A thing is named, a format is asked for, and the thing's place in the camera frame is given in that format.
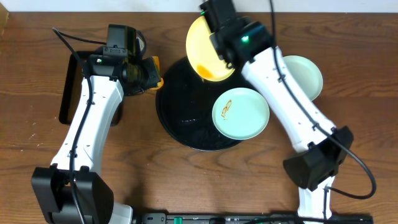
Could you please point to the black round tray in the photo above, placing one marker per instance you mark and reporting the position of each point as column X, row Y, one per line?
column 184, row 106

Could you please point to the yellow plate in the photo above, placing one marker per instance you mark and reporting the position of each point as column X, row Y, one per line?
column 202, row 54

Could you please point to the black rectangular water tray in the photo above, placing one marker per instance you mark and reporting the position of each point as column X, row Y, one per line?
column 72, row 90

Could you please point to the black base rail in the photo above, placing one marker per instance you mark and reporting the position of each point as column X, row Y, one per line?
column 282, row 218

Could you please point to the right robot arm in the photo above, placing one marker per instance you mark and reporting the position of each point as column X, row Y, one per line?
column 319, row 145

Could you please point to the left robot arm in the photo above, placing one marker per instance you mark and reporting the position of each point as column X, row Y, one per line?
column 71, row 190

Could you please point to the orange green scrub sponge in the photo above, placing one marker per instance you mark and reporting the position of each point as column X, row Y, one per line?
column 160, row 81

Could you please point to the light blue plate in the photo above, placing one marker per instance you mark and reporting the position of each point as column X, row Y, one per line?
column 240, row 113
column 306, row 74

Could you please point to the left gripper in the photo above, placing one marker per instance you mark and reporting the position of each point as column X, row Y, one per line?
column 148, row 74

